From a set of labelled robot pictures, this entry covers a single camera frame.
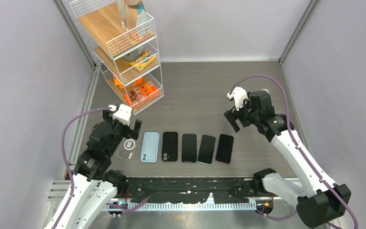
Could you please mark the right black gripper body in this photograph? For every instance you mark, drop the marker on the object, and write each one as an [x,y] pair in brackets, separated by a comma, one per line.
[246,116]

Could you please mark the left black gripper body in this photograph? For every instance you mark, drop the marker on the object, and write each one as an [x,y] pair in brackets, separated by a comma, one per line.
[120,130]

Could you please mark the clear phone case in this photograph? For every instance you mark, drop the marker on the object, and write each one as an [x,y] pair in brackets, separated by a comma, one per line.
[126,148]

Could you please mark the light blue phone case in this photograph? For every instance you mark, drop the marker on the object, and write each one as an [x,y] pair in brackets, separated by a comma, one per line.
[150,146]

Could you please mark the black phone case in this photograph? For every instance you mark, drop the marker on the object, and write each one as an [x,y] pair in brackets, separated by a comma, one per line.
[170,147]

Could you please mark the purple phone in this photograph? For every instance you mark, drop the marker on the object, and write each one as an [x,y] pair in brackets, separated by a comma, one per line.
[224,149]

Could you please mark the black phone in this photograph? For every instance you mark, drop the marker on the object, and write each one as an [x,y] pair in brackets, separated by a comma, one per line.
[206,150]

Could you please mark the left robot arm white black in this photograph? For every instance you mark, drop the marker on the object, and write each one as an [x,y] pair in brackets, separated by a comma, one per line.
[92,184]

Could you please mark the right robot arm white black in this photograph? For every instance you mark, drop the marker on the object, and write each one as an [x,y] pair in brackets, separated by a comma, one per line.
[318,199]

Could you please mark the orange snack packs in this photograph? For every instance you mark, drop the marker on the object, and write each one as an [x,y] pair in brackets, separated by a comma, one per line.
[137,91]

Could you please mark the yellow snack bag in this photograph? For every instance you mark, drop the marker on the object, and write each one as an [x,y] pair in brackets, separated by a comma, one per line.
[146,58]

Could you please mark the blue white bottle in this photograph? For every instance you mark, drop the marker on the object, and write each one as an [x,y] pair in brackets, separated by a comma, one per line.
[141,20]

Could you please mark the clear bottle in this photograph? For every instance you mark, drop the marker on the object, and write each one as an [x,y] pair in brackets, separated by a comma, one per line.
[122,13]

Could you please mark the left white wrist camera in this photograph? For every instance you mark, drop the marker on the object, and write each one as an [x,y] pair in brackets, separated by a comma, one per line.
[122,113]

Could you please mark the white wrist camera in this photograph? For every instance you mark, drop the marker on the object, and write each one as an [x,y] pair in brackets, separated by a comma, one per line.
[122,113]
[238,95]

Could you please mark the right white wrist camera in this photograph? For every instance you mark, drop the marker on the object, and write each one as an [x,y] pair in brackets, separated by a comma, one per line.
[238,95]

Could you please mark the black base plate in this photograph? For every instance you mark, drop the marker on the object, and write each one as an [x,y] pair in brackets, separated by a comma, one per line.
[190,190]

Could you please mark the white wire shelf rack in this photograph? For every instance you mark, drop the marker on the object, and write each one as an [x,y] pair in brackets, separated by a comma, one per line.
[114,47]

